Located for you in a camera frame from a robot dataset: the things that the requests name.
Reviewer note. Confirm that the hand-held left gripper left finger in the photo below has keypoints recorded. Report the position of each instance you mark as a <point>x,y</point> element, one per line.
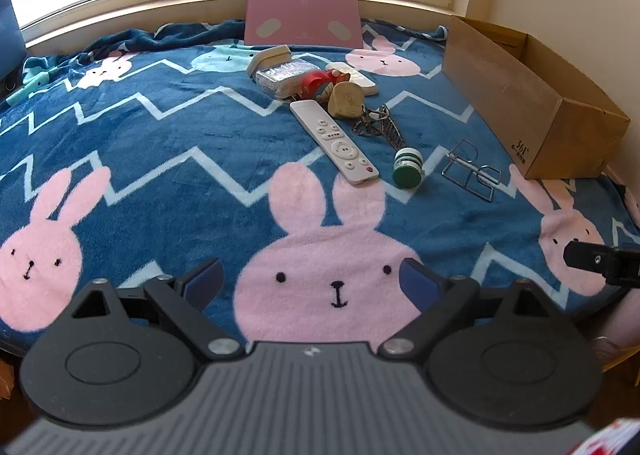
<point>204,281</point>

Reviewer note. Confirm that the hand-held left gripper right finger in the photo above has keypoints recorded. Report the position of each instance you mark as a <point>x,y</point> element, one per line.
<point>419,285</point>

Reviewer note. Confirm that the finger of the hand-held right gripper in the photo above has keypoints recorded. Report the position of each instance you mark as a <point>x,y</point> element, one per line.
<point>585,255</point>

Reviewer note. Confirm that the metal key bunch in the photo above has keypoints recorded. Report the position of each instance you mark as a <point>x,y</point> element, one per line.
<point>392,135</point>

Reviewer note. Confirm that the long white remote control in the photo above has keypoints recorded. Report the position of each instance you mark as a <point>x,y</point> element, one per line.
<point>330,140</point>

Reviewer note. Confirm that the brown cardboard box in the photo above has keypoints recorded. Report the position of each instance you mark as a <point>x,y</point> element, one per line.
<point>500,85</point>

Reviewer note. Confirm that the yellowed beige plug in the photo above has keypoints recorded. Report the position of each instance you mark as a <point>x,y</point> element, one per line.
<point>345,100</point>

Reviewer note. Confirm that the white oblong case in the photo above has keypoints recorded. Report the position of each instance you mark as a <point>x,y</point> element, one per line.
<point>362,82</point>

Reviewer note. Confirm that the clear plastic box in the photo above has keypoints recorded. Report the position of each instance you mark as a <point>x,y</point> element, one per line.
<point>285,72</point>

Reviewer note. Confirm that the red toy figure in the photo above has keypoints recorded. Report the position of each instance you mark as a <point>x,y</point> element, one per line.
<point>315,82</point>

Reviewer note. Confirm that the small beige box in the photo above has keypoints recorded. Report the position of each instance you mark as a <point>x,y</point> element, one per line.
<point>270,55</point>

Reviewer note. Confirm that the blue bunny printed blanket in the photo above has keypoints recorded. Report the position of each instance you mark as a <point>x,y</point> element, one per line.
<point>150,160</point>

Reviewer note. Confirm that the red white printed cloth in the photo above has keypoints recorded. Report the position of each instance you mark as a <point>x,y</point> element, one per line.
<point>615,440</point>

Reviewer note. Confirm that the pink bathroom scale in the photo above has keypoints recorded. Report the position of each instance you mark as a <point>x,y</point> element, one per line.
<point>300,5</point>

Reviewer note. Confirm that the blue chair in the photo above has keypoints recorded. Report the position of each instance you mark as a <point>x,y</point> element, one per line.
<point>10,35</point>

